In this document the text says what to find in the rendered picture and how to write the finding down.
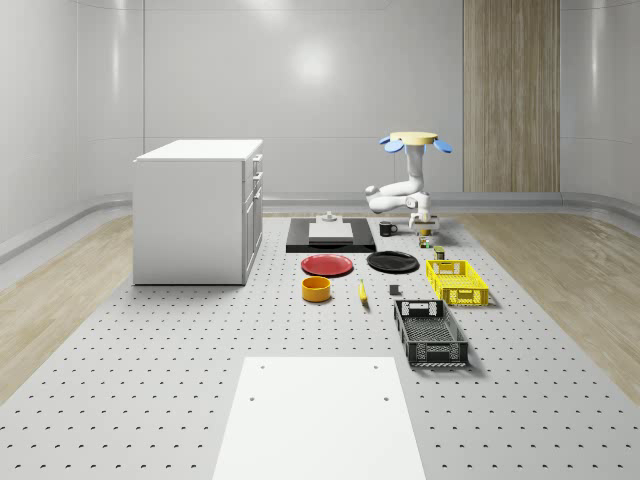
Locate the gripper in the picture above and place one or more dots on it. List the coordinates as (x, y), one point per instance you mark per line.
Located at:
(429, 221)

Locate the puzzle cube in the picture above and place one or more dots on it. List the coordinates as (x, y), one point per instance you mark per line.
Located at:
(425, 243)

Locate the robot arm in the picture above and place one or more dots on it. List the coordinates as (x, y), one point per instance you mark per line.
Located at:
(400, 190)

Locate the flat-sided can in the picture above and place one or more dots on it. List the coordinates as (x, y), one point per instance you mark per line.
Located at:
(439, 253)

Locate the black mug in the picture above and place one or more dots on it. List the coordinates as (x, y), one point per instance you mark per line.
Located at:
(386, 229)

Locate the black plate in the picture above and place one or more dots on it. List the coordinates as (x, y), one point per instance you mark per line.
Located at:
(393, 261)

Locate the yellow basket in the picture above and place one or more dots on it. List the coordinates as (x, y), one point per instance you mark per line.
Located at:
(457, 285)

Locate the grey cube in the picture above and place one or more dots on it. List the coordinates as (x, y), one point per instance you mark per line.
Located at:
(395, 289)

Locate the banana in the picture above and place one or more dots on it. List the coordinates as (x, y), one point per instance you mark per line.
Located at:
(363, 293)

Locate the red plate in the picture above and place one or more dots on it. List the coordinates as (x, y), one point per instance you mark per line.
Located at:
(327, 265)

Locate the dark grey basket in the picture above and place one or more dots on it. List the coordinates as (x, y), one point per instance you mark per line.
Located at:
(431, 332)

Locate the yellow bowl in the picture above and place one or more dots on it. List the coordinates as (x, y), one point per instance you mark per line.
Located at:
(316, 291)

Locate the white board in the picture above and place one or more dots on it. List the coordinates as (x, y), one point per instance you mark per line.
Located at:
(320, 420)

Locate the white cabinet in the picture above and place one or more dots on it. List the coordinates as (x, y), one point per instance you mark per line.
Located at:
(190, 220)

